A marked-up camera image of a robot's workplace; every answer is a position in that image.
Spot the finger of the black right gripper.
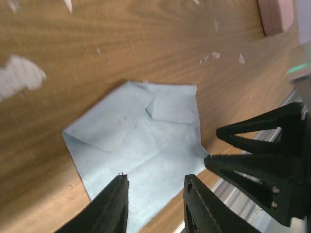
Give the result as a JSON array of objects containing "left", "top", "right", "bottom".
[
  {"left": 204, "top": 154, "right": 304, "bottom": 227},
  {"left": 216, "top": 102, "right": 305, "bottom": 155}
]

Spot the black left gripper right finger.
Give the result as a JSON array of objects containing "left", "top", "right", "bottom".
[{"left": 183, "top": 174, "right": 258, "bottom": 233}]

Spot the light blue cleaning cloth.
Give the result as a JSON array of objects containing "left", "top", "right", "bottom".
[{"left": 63, "top": 81, "right": 207, "bottom": 233}]

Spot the pink glasses case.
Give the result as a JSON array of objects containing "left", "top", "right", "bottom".
[{"left": 257, "top": 0, "right": 294, "bottom": 37}]

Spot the aluminium table edge rail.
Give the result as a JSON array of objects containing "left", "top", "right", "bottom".
[{"left": 173, "top": 89, "right": 301, "bottom": 233}]

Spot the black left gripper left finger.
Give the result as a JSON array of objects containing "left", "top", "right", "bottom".
[{"left": 57, "top": 174, "right": 129, "bottom": 233}]

